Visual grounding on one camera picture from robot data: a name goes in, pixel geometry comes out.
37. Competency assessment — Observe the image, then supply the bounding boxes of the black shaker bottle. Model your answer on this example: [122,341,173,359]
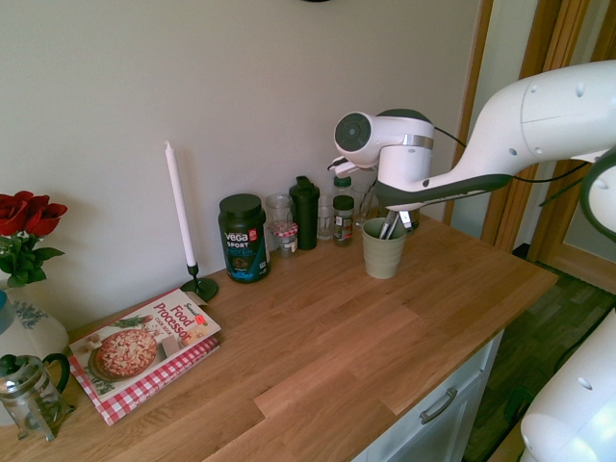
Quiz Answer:
[288,175,321,251]

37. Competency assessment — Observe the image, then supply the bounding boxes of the black candle holder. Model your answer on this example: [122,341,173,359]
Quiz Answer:
[180,262,219,299]

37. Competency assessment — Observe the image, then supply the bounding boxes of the black Vega protein tub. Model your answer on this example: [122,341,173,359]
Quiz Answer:
[218,192,272,284]

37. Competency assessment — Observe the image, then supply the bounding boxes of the clear glass jar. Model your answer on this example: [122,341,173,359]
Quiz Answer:
[265,192,295,228]

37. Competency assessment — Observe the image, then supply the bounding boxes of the white cabinet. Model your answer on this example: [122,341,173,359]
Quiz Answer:
[355,330,506,462]

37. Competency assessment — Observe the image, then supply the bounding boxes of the glass French press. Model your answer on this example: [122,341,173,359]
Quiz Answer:
[0,353,78,442]

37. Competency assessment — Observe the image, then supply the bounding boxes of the clear glass carafe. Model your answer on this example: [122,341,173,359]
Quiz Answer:
[352,181,382,230]

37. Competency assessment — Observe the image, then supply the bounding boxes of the white floral vase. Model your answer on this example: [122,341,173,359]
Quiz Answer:
[0,281,70,427]

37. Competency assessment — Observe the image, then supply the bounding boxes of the red roses bouquet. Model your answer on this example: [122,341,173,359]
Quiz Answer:
[0,191,69,290]

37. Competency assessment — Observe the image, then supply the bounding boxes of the red checkered book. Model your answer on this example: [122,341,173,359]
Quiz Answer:
[66,336,222,427]

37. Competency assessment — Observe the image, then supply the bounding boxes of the green ribbed utensil holder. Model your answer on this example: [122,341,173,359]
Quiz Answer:
[361,217,408,280]

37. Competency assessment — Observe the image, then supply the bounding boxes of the dark-lid spice jar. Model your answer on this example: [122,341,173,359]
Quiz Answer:
[332,194,356,248]

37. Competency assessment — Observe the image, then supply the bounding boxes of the metal drawer handle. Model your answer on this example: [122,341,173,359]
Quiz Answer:
[419,387,459,425]

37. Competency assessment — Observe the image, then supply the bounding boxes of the tall white candle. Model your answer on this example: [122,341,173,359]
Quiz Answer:
[164,140,196,268]

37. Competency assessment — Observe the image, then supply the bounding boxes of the Food Processor cookbook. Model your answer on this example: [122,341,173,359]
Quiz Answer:
[68,288,223,404]

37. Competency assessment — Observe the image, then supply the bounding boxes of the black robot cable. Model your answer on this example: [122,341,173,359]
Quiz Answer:
[434,125,591,186]

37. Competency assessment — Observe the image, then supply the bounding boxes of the small jar gingham lid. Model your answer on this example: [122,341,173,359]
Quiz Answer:
[269,222,299,259]

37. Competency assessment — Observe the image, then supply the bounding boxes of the steel black-tipped kitchen tongs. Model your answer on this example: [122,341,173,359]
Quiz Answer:
[378,211,403,241]

